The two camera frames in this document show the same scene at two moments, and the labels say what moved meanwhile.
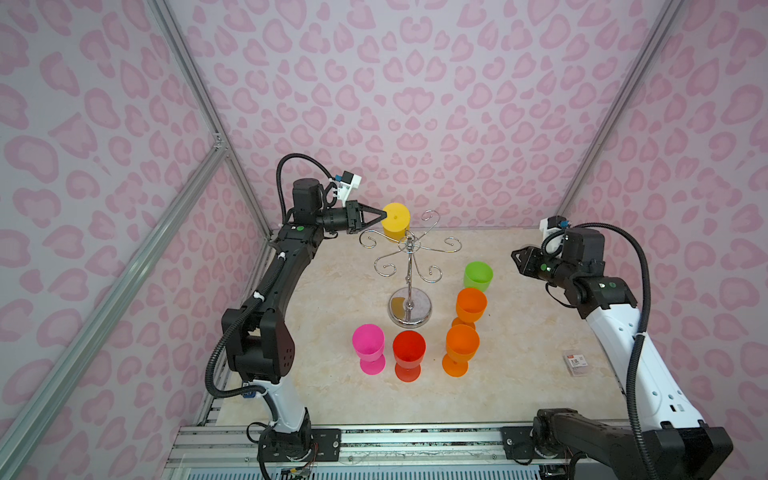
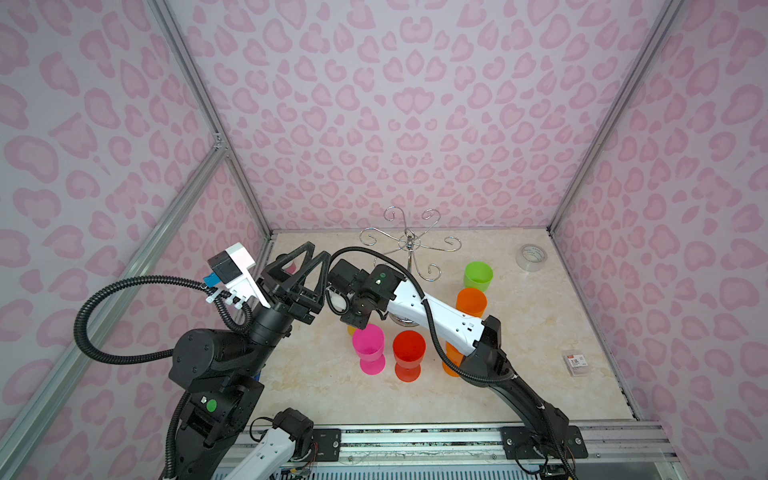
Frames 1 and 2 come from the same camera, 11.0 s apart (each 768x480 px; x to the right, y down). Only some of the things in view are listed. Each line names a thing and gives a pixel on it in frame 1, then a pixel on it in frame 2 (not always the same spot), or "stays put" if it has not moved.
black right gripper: x=528 y=262 to x=352 y=320
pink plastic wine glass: x=369 y=341 stays put
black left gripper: x=352 y=214 to x=294 y=303
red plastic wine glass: x=409 y=349 stays put
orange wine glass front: x=471 y=305 stays put
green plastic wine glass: x=477 y=275 stays put
